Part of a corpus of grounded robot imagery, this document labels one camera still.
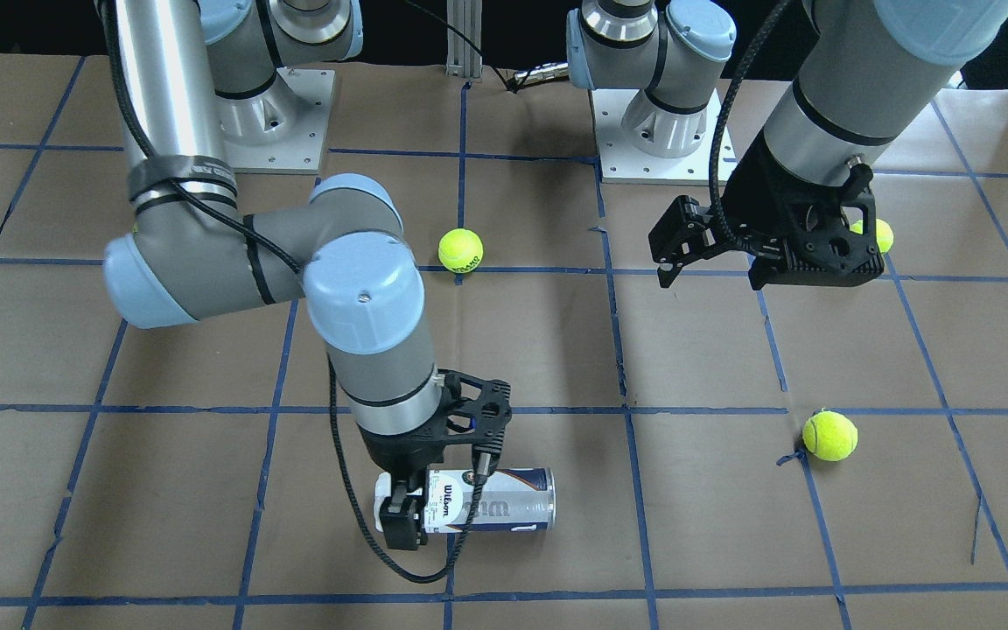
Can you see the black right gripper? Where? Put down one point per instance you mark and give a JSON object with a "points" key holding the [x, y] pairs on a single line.
{"points": [[401, 453]]}

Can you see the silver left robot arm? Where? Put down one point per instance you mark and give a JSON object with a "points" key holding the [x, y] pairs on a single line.
{"points": [[873, 67]]}

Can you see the yellow tennis ball by tape knot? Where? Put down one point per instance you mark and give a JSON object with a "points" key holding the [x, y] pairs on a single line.
{"points": [[829, 435]]}

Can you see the yellow tennis ball near base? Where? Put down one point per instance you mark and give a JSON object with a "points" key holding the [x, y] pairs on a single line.
{"points": [[883, 234]]}

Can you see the yellow tennis ball centre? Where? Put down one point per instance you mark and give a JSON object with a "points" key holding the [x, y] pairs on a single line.
{"points": [[460, 250]]}

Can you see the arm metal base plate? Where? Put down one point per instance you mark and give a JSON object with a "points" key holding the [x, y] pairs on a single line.
{"points": [[282, 129], [639, 143]]}

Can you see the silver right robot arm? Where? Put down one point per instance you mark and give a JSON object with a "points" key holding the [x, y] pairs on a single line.
{"points": [[190, 76]]}

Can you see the clear Wilson tennis ball can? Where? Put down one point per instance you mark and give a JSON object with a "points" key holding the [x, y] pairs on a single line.
{"points": [[512, 500]]}

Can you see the aluminium frame post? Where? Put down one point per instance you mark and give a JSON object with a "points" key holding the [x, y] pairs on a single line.
{"points": [[463, 58]]}

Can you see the brown paper table cover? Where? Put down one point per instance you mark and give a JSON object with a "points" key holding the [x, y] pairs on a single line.
{"points": [[184, 477]]}

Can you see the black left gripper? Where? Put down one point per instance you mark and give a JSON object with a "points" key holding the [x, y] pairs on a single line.
{"points": [[747, 203]]}

